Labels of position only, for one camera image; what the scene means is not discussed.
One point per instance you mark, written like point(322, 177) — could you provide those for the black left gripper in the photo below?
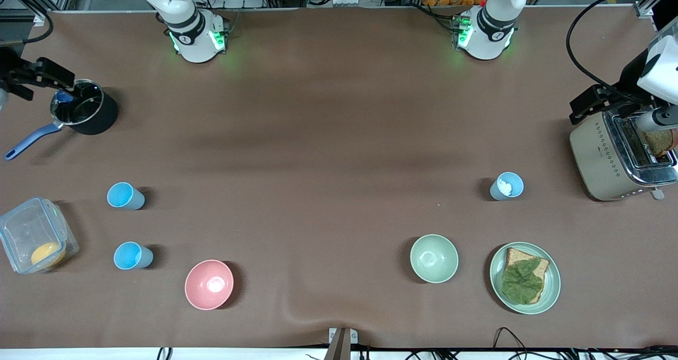
point(630, 78)

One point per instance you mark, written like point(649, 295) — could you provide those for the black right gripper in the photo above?
point(7, 69)

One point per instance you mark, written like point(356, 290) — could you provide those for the blue cup holding tissue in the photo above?
point(518, 186)

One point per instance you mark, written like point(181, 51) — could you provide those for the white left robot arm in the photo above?
point(490, 26)

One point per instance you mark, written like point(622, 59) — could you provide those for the glass lid with blue knob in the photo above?
point(79, 106)

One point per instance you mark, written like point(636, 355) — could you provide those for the beige and chrome toaster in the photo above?
point(596, 159)

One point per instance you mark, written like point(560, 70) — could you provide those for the toast slice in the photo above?
point(659, 142)

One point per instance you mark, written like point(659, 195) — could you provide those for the crumpled white tissue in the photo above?
point(505, 186)

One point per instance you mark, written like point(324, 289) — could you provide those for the clear plastic container blue seal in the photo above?
point(24, 233)

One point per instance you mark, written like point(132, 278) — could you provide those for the yellow sponge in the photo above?
point(45, 254)

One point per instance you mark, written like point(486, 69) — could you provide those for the brown bread slice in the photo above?
point(537, 267)

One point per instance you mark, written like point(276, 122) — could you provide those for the green plate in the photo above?
point(551, 286)

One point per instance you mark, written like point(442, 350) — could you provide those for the green lettuce leaf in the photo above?
point(522, 283)

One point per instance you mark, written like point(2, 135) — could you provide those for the green bowl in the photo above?
point(434, 258)

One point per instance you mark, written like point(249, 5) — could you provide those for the pink bowl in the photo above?
point(209, 285)

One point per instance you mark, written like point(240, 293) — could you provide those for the metal table bracket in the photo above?
point(341, 341)

